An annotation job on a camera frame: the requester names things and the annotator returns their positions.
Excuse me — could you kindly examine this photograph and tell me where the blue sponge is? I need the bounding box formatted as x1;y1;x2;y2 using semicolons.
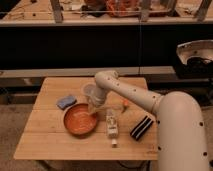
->
56;96;77;110

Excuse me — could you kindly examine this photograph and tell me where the orange handled knife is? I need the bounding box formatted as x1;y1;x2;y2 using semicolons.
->
122;99;129;113

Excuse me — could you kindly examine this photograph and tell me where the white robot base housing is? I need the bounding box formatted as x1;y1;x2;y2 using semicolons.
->
175;39;213;79

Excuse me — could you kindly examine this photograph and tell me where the orange object on shelf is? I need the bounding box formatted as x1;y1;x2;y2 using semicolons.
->
106;0;139;17

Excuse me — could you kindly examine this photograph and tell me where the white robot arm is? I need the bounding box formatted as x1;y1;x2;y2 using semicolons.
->
89;70;210;171

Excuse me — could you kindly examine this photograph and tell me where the orange ceramic bowl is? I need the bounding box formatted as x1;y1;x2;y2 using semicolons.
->
63;103;98;136

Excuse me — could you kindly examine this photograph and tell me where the clear plastic cup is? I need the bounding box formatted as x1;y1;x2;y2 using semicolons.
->
83;84;96;104

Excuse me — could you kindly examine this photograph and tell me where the clear plastic bottle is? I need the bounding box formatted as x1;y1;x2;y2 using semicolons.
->
106;109;118;148

